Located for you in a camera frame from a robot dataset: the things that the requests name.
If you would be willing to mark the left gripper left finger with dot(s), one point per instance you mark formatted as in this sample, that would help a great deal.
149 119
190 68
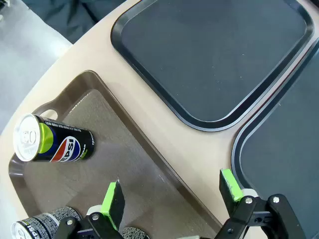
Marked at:
113 206

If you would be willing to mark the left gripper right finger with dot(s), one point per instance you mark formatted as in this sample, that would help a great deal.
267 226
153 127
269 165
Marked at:
249 216

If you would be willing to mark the black textured Pepsi can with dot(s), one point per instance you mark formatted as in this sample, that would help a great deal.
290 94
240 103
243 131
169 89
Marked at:
134 232
45 221

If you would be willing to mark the black lime Pepsi can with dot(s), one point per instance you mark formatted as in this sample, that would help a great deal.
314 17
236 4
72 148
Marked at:
64 147

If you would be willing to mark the black plastic serving tray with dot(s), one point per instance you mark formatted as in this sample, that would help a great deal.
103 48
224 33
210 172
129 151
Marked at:
286 137
211 62

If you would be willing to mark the person's dark clothed body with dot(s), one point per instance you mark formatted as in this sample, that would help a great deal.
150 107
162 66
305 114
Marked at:
74 17

